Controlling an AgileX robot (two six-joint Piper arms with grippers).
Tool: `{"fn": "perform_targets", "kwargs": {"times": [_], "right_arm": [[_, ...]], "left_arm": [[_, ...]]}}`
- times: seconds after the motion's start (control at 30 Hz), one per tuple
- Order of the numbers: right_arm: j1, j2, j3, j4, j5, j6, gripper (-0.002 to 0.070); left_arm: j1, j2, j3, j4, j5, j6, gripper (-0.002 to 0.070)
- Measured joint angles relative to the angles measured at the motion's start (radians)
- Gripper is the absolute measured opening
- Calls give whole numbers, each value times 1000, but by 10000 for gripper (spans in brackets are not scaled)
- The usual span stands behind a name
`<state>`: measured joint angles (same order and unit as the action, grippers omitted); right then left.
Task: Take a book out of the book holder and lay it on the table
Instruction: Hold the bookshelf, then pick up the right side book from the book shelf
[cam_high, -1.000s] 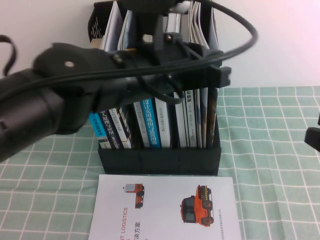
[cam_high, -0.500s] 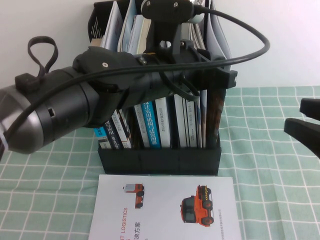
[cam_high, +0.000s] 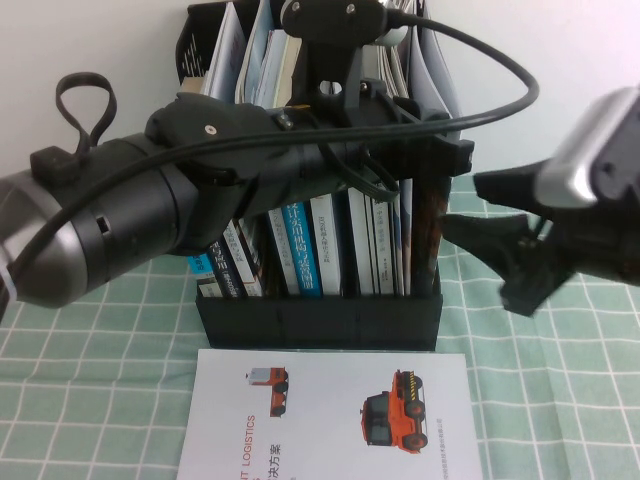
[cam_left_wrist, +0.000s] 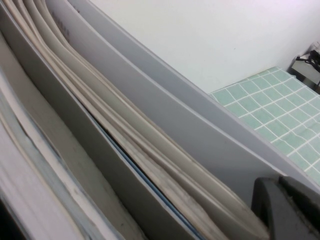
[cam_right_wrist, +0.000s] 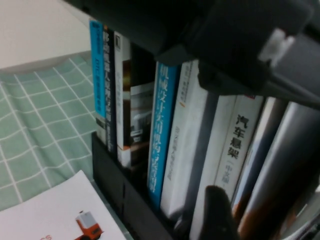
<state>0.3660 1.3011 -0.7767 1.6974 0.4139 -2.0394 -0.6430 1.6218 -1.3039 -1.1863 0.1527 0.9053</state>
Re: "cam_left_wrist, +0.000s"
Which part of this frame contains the thin blue-edged magazine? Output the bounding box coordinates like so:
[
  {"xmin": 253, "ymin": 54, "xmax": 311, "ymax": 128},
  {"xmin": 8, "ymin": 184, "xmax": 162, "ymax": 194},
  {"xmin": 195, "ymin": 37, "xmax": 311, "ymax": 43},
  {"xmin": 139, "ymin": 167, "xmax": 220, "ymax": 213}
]
[{"xmin": 0, "ymin": 2, "xmax": 201, "ymax": 240}]

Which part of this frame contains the white car suspension book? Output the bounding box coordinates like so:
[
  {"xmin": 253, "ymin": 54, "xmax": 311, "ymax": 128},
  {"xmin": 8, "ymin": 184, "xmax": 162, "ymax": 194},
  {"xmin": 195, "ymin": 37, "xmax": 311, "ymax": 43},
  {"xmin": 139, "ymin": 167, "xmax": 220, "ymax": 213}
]
[{"xmin": 0, "ymin": 29, "xmax": 148, "ymax": 240}]

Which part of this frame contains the grey metal box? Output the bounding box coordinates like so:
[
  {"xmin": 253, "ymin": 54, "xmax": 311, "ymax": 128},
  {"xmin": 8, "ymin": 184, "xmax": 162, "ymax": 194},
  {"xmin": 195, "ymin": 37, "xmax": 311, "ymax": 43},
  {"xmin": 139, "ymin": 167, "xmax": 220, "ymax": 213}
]
[{"xmin": 288, "ymin": 56, "xmax": 320, "ymax": 94}]

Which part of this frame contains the black cable bundle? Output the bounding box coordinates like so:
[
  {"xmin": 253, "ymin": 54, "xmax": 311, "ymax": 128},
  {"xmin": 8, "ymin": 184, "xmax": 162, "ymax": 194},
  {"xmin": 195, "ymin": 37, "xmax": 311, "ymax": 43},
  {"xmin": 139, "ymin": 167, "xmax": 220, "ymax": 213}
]
[{"xmin": 296, "ymin": 41, "xmax": 320, "ymax": 66}]

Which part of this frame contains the green white checkered tablecloth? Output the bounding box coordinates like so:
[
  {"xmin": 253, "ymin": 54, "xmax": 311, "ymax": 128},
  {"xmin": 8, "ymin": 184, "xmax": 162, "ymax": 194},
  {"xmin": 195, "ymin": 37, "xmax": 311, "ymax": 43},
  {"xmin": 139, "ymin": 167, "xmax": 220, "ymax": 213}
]
[{"xmin": 208, "ymin": 65, "xmax": 320, "ymax": 180}]

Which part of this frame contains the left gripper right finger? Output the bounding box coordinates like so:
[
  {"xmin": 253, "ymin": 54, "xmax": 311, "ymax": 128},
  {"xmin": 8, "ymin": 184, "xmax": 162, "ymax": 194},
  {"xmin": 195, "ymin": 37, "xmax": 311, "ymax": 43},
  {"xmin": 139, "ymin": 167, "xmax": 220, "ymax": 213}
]
[{"xmin": 279, "ymin": 175, "xmax": 320, "ymax": 240}]

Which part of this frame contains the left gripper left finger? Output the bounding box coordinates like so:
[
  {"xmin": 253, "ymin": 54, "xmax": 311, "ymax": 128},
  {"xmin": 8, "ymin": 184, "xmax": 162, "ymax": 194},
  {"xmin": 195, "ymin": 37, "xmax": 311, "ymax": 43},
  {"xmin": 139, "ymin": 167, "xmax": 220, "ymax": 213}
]
[{"xmin": 251, "ymin": 176, "xmax": 299, "ymax": 240}]

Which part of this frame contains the thick plain white book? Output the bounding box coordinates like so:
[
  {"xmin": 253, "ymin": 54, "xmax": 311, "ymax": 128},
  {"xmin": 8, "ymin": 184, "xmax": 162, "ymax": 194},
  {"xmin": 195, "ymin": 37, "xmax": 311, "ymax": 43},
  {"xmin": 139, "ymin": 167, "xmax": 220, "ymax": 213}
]
[{"xmin": 0, "ymin": 72, "xmax": 101, "ymax": 240}]

